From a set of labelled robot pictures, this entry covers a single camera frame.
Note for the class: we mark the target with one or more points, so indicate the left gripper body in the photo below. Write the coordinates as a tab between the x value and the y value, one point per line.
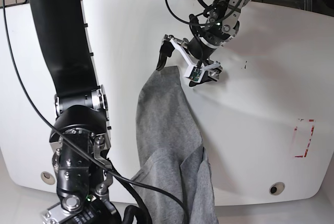
194	52

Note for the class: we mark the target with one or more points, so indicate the grey t-shirt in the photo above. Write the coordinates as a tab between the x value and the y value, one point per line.
171	153

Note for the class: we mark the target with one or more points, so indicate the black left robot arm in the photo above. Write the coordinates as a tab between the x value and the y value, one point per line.
211	29

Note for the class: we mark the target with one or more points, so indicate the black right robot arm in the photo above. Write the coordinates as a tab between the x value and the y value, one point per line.
79	137

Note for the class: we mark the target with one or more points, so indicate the red tape rectangle marking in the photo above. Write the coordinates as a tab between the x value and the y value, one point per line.
302	137

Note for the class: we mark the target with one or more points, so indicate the right table cable grommet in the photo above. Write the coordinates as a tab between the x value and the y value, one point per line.
277	188

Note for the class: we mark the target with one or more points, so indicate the table cable grommet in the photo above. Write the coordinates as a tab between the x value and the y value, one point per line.
47	178
277	188

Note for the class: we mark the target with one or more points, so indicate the left table cable grommet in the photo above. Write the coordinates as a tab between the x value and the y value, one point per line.
47	178

